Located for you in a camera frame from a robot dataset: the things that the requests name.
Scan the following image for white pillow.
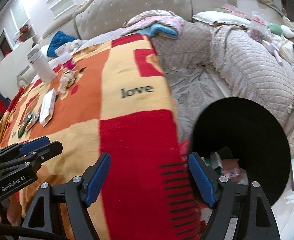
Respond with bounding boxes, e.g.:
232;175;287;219
192;10;252;29

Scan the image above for white pill bottle pink label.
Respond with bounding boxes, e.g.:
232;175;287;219
55;45;75;70

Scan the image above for long white box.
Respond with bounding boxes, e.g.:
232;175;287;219
39;88;57;127

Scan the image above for beige tufted headboard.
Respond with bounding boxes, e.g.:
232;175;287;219
41;0;237;40

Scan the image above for light blue folded blanket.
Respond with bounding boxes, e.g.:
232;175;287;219
143;22;178;39

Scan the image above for floral folded quilt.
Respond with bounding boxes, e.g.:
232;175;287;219
123;10;180;27

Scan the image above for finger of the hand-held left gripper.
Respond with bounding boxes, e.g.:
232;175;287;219
0;136;50;164
0;141;64;171

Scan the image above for grey quilted bedspread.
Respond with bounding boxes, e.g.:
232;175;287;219
152;21;294;155

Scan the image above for pink folded blanket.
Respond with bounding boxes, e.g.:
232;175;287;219
127;16;185;37

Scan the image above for clear plastic bag red print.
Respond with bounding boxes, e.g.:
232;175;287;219
248;10;267;42

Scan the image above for white cabinet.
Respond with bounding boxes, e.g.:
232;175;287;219
0;39;36;88

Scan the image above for black bin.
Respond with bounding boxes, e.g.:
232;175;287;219
190;97;293;205

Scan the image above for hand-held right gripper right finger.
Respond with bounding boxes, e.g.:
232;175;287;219
188;152;281;240

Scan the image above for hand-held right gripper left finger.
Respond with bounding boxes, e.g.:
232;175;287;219
22;152;112;240

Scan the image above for white thermos bottle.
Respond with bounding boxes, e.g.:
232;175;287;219
27;44;57;85

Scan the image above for green white packet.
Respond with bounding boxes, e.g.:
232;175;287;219
17;119;32;138

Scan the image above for blue quilted cloth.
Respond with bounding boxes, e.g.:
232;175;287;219
47;31;79;58

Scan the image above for black cable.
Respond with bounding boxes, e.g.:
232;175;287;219
0;221;72;240

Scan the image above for green plush toy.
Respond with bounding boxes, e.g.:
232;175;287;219
267;23;294;40

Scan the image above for red orange printed blanket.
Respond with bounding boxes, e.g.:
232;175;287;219
0;33;202;240

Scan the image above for crumpled beige paper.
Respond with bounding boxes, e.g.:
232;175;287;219
58;69;78;93

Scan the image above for pink white stick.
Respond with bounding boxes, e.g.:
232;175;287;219
268;42;285;67

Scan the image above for pink packet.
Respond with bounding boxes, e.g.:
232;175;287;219
223;159;242;180

